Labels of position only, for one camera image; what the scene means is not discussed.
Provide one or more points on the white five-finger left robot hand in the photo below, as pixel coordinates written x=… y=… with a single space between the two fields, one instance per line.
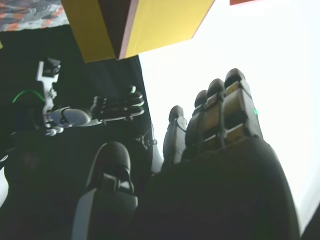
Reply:
x=212 y=187

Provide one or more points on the yellow and red box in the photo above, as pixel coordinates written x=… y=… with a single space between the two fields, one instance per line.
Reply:
x=162 y=25

